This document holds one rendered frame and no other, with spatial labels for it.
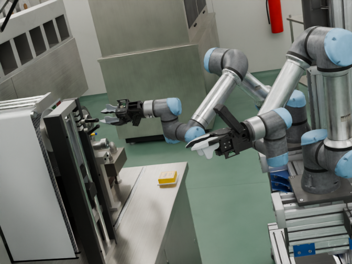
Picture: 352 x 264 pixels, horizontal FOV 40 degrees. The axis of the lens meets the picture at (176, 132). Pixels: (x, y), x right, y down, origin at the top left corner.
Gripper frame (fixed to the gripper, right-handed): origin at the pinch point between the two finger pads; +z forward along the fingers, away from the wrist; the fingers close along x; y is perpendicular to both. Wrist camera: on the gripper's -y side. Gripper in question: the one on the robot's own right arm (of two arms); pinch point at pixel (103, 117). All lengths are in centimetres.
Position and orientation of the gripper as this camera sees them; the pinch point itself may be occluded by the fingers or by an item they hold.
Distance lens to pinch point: 218.4
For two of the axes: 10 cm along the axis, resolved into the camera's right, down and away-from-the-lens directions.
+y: -2.8, -4.3, -8.6
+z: -9.6, 0.9, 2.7
